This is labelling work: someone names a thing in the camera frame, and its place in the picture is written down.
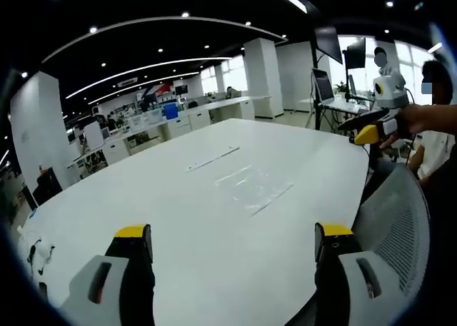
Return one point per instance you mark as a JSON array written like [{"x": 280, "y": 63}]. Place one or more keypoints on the white cabinet row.
[{"x": 171, "y": 121}]

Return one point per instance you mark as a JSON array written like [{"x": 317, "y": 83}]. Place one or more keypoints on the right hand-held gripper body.
[{"x": 391, "y": 90}]

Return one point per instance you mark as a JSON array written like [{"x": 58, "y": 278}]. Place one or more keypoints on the blue storage box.
[{"x": 170, "y": 111}]

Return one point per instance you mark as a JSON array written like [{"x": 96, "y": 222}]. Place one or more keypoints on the black monitor stand pole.
[{"x": 315, "y": 72}]

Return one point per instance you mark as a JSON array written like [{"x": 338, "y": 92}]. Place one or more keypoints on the person's right hand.
[{"x": 416, "y": 119}]

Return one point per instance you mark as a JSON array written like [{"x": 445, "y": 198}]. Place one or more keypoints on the grey mesh office chair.
[{"x": 396, "y": 215}]

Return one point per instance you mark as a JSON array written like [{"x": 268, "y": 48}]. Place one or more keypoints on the black monitor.
[
  {"x": 328, "y": 44},
  {"x": 357, "y": 53}
]

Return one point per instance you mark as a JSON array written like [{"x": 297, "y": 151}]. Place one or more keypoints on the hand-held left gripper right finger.
[{"x": 342, "y": 286}]

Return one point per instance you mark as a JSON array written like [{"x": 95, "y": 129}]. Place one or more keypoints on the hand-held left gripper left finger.
[{"x": 118, "y": 286}]

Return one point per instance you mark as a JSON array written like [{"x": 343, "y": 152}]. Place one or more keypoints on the clear resealable plastic bag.
[{"x": 251, "y": 188}]

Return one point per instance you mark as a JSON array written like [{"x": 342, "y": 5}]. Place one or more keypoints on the black chair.
[{"x": 48, "y": 187}]

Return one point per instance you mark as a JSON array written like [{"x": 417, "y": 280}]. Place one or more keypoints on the green potted plant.
[{"x": 340, "y": 87}]

